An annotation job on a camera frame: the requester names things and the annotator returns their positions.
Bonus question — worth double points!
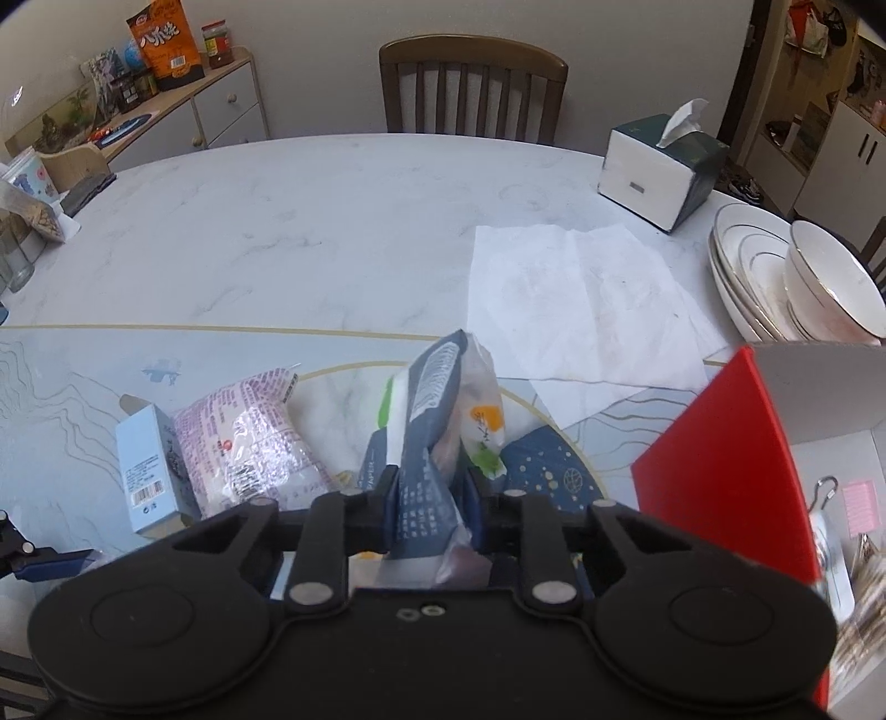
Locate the bag of cotton swabs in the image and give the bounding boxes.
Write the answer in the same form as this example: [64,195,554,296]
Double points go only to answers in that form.
[834,532,886,693]

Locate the white door cabinet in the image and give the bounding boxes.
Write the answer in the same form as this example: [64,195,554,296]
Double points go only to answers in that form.
[792,100,886,224]

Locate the red cardboard box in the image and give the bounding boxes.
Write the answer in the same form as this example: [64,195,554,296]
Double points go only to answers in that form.
[630,342,886,716]

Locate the orange snack bag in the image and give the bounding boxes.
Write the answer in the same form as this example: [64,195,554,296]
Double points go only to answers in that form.
[125,0,206,92]

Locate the black cube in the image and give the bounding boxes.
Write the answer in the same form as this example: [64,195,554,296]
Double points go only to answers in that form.
[111,72,157,113]

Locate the light blue carton box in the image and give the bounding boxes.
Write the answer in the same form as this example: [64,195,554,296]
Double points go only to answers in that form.
[114,404,203,536]

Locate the glass fish tank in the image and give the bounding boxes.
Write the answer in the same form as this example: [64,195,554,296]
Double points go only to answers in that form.
[3,81,106,158]

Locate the grey side cabinet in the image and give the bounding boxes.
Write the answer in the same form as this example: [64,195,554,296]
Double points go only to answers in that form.
[102,52,271,171]

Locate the printed picture card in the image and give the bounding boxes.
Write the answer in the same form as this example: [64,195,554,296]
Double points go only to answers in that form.
[81,48,130,120]

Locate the bag of nuts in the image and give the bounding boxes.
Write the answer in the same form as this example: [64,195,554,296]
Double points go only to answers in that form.
[0,180,85,244]

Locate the dark shoes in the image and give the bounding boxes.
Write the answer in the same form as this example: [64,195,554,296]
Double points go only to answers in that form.
[715,166,766,206]

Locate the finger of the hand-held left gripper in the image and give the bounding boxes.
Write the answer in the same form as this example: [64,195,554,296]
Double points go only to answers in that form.
[0,510,96,584]

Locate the white bowl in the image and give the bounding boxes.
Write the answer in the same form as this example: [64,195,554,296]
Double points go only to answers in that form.
[782,219,886,348]

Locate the stack of white plates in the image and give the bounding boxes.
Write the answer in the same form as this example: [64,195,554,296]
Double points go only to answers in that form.
[709,202,807,344]

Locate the pink plastic tray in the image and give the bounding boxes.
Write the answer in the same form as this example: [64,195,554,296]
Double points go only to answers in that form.
[840,480,877,534]

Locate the pink snack bag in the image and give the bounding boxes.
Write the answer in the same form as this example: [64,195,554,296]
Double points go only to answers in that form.
[172,369,334,522]

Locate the dark blue tissue packet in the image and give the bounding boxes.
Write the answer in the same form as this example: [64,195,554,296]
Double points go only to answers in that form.
[356,330,508,591]

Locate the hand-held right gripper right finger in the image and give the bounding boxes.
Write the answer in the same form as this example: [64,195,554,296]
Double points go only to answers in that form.
[462,471,694,615]

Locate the white tissue box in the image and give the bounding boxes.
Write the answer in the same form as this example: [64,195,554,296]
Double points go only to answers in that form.
[596,98,730,235]

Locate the blue round mat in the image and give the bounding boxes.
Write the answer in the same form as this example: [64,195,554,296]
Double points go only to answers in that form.
[92,114,151,151]

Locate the dark flat device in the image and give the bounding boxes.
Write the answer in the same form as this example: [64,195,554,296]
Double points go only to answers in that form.
[58,172,118,217]

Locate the red lid jar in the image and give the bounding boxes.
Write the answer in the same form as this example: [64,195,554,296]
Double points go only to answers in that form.
[200,20,235,69]

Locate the dark wooden chair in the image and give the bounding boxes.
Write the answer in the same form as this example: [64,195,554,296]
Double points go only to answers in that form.
[858,214,886,293]

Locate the wooden tray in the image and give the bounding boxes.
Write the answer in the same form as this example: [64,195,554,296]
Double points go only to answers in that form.
[37,141,112,193]

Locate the brown wooden chair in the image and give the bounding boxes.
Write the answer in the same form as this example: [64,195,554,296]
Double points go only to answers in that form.
[378,35,569,146]

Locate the silver foil packet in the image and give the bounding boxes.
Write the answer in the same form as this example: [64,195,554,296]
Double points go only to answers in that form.
[808,511,857,622]

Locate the patterned cup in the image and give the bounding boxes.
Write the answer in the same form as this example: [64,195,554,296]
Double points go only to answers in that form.
[0,147,60,209]

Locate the clear glass jar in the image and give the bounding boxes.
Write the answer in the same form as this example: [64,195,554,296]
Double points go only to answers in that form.
[0,213,37,293]

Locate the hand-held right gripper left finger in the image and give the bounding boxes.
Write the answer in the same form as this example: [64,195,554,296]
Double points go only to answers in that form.
[169,471,400,615]

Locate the white paper sheet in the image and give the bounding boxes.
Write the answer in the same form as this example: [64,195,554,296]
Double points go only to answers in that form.
[466,224,732,431]

